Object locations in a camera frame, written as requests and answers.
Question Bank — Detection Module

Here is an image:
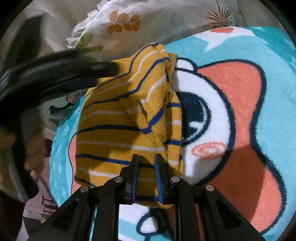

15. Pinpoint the yellow striped knit sweater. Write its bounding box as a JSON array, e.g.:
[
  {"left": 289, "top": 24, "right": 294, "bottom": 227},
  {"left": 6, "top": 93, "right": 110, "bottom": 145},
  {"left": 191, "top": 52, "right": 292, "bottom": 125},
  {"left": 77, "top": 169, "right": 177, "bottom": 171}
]
[{"left": 74, "top": 43, "right": 183, "bottom": 207}]

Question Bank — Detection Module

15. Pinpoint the left hand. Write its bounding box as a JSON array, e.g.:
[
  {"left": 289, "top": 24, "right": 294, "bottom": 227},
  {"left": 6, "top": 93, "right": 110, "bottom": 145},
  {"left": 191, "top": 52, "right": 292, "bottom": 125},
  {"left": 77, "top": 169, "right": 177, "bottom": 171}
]
[{"left": 0, "top": 120, "right": 48, "bottom": 193}]

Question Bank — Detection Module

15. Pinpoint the white pillow with black figure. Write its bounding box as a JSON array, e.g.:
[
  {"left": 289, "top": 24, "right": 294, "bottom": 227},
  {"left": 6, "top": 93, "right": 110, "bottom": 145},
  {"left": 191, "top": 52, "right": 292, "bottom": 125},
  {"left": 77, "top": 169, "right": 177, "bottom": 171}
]
[{"left": 39, "top": 89, "right": 87, "bottom": 140}]

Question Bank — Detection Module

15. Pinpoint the pink cloth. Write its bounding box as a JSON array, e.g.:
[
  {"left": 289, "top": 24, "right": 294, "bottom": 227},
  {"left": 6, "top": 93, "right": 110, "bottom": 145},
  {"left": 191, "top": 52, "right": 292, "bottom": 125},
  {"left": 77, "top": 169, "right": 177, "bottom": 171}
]
[{"left": 25, "top": 157, "right": 57, "bottom": 214}]

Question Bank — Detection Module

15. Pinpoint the white pillow with leaf print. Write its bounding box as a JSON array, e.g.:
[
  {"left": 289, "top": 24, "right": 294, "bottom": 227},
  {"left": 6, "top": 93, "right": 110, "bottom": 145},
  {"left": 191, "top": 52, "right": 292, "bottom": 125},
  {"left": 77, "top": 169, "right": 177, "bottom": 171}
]
[{"left": 65, "top": 1, "right": 244, "bottom": 61}]

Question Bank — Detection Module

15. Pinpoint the turquoise star cartoon blanket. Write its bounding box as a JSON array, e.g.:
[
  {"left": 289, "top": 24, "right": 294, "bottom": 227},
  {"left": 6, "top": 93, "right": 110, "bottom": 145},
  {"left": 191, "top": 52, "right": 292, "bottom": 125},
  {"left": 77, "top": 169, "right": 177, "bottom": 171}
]
[{"left": 49, "top": 27, "right": 295, "bottom": 240}]

